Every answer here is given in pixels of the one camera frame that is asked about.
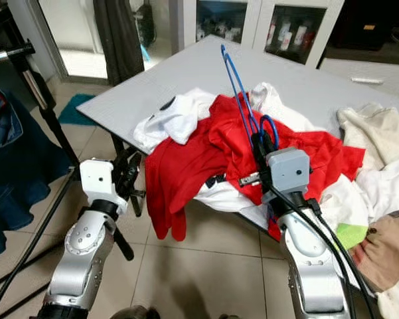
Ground red polo shirt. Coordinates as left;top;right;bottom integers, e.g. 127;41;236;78
209;93;367;245

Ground white shirt green patch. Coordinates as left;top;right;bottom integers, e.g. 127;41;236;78
249;82;370;251

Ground teal floor mat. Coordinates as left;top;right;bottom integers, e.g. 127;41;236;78
58;93;98;126

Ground chrome and black clothes rack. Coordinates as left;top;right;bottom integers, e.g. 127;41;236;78
0;40;135;319

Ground cream crumpled garment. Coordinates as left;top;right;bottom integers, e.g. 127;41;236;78
335;103;399;171

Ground white table black legs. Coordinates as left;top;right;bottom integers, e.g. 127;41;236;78
76;35;399;233

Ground blue denim jeans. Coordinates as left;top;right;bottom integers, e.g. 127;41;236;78
0;90;72;258

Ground wide white drawer front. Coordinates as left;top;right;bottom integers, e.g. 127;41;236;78
319;58;399;102

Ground dark left robot foot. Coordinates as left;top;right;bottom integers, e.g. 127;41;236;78
110;306;160;319

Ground white glass door cabinet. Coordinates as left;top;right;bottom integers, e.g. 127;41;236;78
179;0;347;67

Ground grey curtain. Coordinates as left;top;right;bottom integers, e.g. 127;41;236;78
93;0;145;87

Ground beige pink printed garment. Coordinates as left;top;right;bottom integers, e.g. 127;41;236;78
352;211;399;294

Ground black speaker box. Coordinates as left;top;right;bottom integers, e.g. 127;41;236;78
332;0;399;52

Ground black desk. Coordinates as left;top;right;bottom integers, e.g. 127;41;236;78
0;0;27;51

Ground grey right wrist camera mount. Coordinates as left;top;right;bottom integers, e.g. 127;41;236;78
262;148;311;201

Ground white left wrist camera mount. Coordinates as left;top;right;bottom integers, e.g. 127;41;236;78
80;159;127;215

